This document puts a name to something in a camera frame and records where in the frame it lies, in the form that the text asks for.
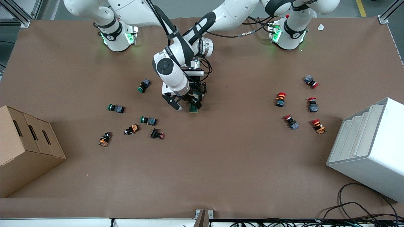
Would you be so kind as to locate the green button blue body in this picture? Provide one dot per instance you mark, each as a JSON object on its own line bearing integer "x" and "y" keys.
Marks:
{"x": 144, "y": 85}
{"x": 116, "y": 108}
{"x": 148, "y": 120}

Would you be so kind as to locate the red button orange striped collar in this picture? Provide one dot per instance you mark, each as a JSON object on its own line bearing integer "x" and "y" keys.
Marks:
{"x": 280, "y": 100}

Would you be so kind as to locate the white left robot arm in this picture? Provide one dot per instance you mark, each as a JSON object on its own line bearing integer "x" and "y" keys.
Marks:
{"x": 236, "y": 12}

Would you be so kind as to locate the white slotted plastic bin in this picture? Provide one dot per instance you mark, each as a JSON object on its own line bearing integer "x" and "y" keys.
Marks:
{"x": 372, "y": 164}

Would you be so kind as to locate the white paper scrap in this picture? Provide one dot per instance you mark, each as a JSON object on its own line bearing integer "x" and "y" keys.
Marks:
{"x": 321, "y": 27}

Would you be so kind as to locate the black button red lens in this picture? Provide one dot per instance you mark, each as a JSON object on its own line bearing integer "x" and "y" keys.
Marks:
{"x": 157, "y": 134}

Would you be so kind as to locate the red button orange clear body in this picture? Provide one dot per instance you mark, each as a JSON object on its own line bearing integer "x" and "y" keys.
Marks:
{"x": 318, "y": 126}

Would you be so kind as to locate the grey metal bracket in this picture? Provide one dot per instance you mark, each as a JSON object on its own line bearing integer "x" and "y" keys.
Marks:
{"x": 203, "y": 214}

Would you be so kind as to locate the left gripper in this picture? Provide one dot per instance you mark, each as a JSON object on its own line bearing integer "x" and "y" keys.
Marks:
{"x": 198, "y": 89}

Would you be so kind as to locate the brown cardboard box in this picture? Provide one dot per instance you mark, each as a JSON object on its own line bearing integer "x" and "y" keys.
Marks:
{"x": 19, "y": 164}

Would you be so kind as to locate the black button orange body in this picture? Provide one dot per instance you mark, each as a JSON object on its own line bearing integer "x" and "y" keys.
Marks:
{"x": 132, "y": 129}
{"x": 104, "y": 139}

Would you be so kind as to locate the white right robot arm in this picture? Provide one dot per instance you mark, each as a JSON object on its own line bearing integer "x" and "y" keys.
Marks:
{"x": 126, "y": 9}

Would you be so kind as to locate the brown paper table cover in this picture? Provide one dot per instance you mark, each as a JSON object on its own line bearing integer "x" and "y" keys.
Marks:
{"x": 221, "y": 173}

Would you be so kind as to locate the white table edge rail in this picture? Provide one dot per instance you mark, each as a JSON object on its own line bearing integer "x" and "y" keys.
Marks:
{"x": 79, "y": 222}

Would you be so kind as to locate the aluminium frame profile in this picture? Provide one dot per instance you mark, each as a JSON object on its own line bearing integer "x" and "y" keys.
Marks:
{"x": 388, "y": 14}
{"x": 19, "y": 15}

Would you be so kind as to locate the red button blue body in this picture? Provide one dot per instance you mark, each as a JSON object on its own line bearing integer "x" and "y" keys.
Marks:
{"x": 310, "y": 80}
{"x": 291, "y": 122}
{"x": 313, "y": 105}

